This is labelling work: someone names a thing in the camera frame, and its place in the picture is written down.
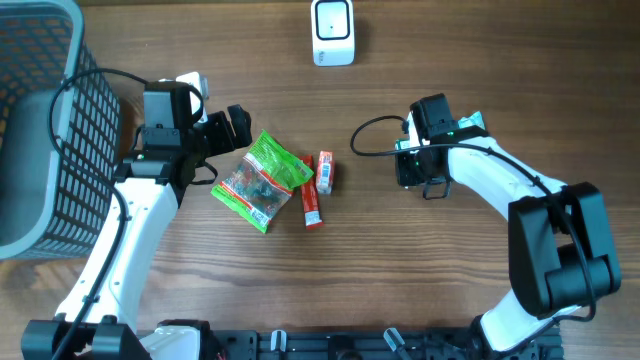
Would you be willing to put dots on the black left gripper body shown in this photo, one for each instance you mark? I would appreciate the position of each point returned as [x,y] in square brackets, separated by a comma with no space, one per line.
[215,137]

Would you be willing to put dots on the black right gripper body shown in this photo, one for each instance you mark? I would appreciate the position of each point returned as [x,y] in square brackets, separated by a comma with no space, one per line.
[413,170]

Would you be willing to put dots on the light blue wet wipes pack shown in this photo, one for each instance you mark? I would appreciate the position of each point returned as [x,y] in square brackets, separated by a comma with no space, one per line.
[473,120]

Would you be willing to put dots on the green snack bag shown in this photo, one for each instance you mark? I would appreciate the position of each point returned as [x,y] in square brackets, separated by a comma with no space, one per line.
[263,182]

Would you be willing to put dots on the orange red small box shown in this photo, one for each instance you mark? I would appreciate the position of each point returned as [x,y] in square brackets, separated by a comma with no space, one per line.
[325,172]

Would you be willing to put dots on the red stick packet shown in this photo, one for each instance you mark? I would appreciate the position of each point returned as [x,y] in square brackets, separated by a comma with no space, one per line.
[310,203]

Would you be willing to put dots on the green white gum box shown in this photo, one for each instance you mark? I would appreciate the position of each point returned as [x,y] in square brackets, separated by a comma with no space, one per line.
[402,144]

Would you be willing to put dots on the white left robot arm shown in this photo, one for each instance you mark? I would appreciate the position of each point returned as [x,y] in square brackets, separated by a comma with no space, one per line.
[97,319]

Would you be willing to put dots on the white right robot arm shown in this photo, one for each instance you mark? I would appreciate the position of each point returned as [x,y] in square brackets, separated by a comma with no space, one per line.
[561,251]

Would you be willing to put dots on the white barcode scanner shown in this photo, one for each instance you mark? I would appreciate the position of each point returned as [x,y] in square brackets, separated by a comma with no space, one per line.
[333,32]

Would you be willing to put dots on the dark grey plastic basket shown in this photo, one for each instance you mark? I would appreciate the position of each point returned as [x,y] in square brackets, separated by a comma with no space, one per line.
[48,210]

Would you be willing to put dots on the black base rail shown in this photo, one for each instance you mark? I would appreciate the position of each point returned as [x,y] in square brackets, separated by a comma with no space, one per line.
[447,343]

